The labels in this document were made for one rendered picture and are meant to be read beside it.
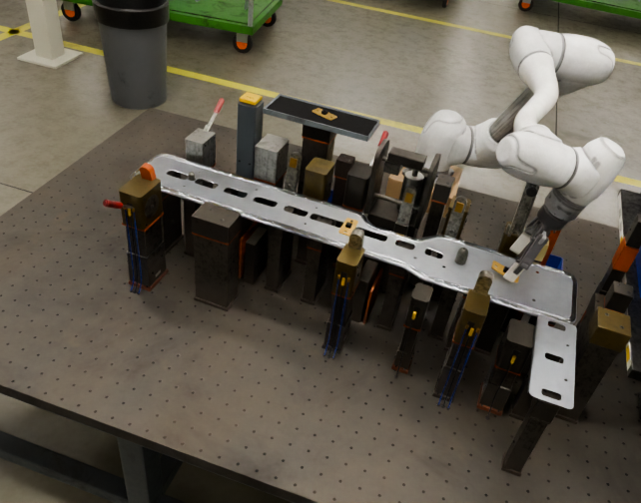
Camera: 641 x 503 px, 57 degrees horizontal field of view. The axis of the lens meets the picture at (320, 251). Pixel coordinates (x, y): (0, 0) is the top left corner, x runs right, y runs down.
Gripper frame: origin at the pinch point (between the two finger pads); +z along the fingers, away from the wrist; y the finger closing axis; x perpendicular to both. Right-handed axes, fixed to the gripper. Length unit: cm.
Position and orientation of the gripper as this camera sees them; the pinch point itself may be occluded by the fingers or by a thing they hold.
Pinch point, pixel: (513, 262)
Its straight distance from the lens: 173.3
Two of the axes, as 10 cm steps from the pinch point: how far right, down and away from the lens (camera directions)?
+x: 8.6, 5.0, -0.5
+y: -3.7, 5.5, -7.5
